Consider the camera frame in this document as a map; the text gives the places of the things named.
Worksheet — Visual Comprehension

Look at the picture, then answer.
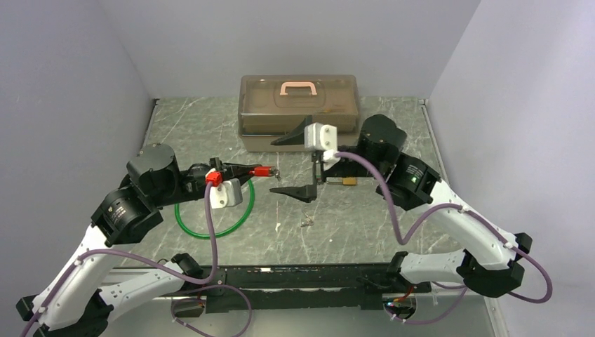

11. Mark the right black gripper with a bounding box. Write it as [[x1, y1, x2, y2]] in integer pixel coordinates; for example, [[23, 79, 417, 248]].
[[270, 116, 387, 201]]

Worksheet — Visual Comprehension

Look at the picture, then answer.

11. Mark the green cable lock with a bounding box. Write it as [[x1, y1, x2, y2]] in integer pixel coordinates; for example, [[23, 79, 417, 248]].
[[173, 180, 256, 240]]

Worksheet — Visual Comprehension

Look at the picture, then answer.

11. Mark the red cable lock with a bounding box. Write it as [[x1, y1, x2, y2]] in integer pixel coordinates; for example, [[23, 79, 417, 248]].
[[249, 166, 276, 177]]

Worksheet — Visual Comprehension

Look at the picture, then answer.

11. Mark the silver key set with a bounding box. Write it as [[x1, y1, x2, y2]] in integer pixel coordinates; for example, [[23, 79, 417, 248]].
[[300, 211, 314, 227]]

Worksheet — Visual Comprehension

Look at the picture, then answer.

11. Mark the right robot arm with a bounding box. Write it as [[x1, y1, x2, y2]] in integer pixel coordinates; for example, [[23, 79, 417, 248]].
[[273, 114, 533, 298]]

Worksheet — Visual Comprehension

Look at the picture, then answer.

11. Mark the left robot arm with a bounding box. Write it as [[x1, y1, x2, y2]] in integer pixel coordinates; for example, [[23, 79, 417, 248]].
[[16, 143, 263, 336]]

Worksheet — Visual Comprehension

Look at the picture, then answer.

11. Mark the brass padlock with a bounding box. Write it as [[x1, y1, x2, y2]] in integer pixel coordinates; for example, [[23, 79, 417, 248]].
[[322, 177, 358, 186]]

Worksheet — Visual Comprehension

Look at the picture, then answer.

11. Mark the brown translucent tool box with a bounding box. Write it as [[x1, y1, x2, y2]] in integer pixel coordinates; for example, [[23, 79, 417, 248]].
[[238, 74, 361, 152]]

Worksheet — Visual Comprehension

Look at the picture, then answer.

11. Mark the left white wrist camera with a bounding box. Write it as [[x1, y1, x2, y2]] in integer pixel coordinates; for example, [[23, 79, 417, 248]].
[[206, 168, 243, 209]]

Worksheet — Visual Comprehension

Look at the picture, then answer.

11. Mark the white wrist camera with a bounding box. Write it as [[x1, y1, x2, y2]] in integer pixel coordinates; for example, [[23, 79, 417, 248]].
[[206, 168, 243, 209], [304, 123, 340, 170]]

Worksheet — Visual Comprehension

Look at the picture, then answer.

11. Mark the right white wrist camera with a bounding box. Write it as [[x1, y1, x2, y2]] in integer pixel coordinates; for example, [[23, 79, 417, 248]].
[[304, 123, 340, 170]]

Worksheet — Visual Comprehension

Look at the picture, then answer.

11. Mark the pink tool box handle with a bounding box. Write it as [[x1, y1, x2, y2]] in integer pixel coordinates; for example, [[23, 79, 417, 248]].
[[279, 81, 318, 96]]

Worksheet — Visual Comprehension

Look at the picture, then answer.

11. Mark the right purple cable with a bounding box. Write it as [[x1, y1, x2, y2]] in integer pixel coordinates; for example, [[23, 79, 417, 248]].
[[335, 151, 554, 326]]

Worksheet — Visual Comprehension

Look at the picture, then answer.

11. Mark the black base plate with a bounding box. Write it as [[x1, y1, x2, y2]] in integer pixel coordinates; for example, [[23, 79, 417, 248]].
[[174, 263, 432, 313]]

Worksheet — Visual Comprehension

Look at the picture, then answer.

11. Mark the aluminium frame rail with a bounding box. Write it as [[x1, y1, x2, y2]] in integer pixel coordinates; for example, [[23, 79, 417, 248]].
[[86, 265, 497, 301]]

